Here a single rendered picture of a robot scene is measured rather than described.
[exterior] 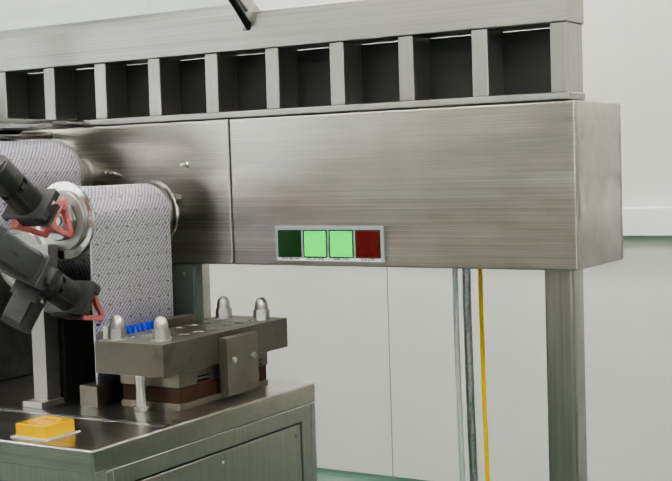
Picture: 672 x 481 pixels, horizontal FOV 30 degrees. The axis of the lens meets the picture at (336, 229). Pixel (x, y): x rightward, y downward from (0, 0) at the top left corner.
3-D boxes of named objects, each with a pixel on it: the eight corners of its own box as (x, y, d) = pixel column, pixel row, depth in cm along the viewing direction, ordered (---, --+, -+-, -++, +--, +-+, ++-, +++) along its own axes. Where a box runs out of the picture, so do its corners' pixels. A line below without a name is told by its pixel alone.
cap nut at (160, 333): (147, 341, 227) (146, 317, 227) (159, 339, 230) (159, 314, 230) (162, 342, 225) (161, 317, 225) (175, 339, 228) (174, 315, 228)
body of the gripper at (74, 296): (90, 317, 228) (65, 301, 223) (49, 315, 234) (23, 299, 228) (101, 284, 231) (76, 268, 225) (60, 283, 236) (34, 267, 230)
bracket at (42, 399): (21, 408, 237) (13, 246, 235) (45, 401, 242) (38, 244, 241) (40, 410, 234) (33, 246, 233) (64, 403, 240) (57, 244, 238)
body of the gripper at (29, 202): (47, 223, 224) (23, 198, 219) (6, 223, 229) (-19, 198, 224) (62, 194, 227) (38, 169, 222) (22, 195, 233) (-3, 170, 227)
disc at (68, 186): (35, 256, 243) (35, 180, 241) (37, 256, 243) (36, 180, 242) (93, 261, 235) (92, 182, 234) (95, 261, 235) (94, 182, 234)
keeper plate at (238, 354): (220, 395, 237) (218, 337, 237) (250, 386, 246) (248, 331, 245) (231, 396, 236) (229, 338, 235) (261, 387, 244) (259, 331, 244)
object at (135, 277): (93, 343, 237) (89, 245, 236) (172, 327, 257) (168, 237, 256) (95, 343, 237) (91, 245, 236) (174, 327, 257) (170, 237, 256)
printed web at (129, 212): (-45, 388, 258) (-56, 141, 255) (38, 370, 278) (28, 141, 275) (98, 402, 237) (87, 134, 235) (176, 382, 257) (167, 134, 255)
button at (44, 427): (15, 436, 211) (14, 422, 211) (45, 428, 217) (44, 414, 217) (45, 440, 207) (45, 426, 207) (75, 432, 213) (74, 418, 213)
